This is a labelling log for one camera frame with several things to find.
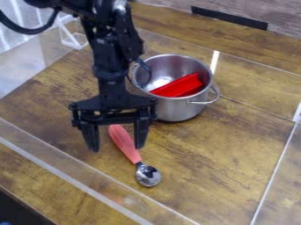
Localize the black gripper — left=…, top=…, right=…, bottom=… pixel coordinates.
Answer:
left=68, top=77, right=159, bottom=153

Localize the red handled ice cream scoop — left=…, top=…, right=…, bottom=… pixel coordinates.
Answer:
left=108, top=125, right=160, bottom=187

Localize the silver metal pot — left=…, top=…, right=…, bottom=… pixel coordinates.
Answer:
left=131, top=54, right=219, bottom=122

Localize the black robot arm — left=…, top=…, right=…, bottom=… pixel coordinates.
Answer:
left=24, top=0, right=156, bottom=152

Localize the red block in pot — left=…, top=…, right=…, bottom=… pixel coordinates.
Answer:
left=150, top=73, right=203, bottom=98

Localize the clear acrylic front barrier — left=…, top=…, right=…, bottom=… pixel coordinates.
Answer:
left=0, top=118, right=201, bottom=225

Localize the clear acrylic barrier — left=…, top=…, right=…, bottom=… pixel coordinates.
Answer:
left=250, top=102, right=301, bottom=225
left=0, top=118, right=201, bottom=225

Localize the clear acrylic right barrier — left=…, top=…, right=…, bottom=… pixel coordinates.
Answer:
left=250, top=102, right=301, bottom=225

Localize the clear acrylic bracket left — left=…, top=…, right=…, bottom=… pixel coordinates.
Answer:
left=56, top=15, right=88, bottom=50

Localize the black cable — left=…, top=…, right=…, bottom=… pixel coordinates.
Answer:
left=0, top=7, right=63, bottom=35

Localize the black strip on wall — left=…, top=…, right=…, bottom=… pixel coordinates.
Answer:
left=190, top=6, right=267, bottom=31

